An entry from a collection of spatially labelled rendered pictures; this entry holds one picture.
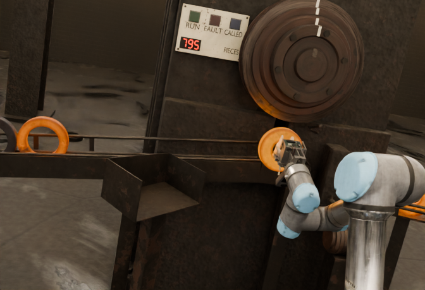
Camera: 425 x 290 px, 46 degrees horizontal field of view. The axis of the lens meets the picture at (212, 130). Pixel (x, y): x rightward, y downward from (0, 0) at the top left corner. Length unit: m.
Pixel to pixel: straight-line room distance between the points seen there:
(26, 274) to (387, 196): 1.65
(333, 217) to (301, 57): 0.59
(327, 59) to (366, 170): 0.78
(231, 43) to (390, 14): 0.66
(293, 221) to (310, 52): 0.63
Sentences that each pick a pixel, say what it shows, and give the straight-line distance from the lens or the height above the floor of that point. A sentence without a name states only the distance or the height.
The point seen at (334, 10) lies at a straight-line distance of 1.95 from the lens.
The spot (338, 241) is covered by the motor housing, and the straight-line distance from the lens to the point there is 2.03.
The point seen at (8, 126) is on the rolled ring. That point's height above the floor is 0.70.
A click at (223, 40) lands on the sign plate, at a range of 1.98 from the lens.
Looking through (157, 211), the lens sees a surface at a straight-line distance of 1.64.
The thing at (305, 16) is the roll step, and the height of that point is 1.28.
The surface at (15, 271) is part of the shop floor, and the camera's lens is 2.41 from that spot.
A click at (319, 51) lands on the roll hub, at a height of 1.17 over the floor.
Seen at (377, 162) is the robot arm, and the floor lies 0.99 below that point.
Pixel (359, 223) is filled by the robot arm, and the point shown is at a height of 0.85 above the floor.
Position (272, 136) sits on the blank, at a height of 0.87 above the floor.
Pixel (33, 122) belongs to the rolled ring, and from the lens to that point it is 1.95.
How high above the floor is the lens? 1.27
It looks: 14 degrees down
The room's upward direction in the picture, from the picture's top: 11 degrees clockwise
